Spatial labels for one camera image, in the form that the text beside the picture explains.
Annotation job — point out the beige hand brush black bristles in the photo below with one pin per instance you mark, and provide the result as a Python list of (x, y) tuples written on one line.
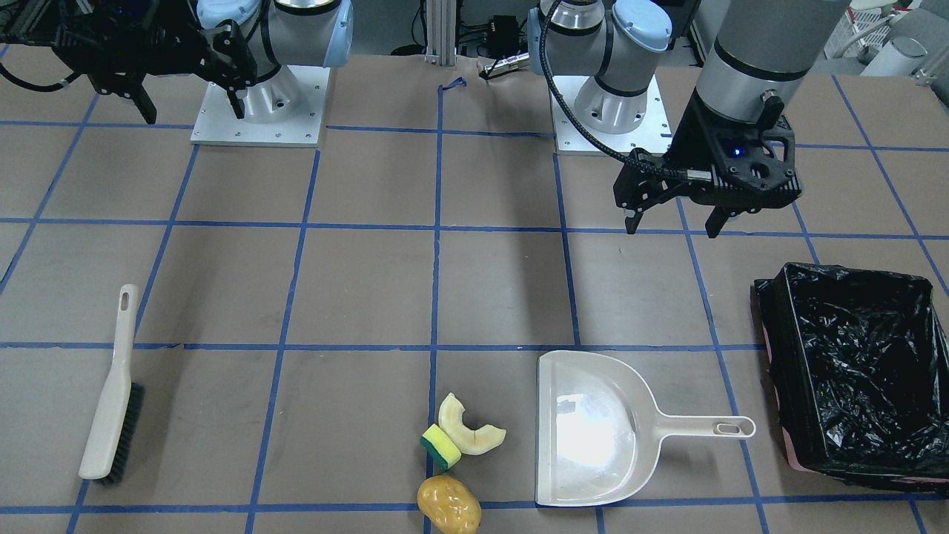
[(108, 444)]

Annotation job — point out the yellow green sponge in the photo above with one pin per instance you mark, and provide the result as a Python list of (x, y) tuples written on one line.
[(440, 447)]

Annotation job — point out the brown potato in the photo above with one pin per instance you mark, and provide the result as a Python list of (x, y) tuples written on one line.
[(449, 505)]

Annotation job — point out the bin with black trash bag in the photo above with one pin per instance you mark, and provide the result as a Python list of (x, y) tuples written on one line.
[(858, 360)]

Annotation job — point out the pale melon rind slice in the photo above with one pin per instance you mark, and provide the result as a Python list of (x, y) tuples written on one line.
[(468, 441)]

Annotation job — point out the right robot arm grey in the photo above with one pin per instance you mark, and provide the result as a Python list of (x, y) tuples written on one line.
[(315, 33)]

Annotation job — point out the beige plastic dustpan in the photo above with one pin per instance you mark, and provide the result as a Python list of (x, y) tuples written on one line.
[(600, 431)]

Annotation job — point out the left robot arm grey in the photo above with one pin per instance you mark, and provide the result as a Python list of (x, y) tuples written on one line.
[(761, 47)]

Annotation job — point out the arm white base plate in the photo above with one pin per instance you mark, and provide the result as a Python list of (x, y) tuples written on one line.
[(621, 123), (259, 122)]

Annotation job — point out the aluminium frame post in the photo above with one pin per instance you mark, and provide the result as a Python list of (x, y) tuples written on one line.
[(440, 32)]

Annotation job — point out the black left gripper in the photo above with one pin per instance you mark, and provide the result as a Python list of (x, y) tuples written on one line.
[(691, 132)]

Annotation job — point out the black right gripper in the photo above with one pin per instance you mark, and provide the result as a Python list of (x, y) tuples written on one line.
[(154, 43)]

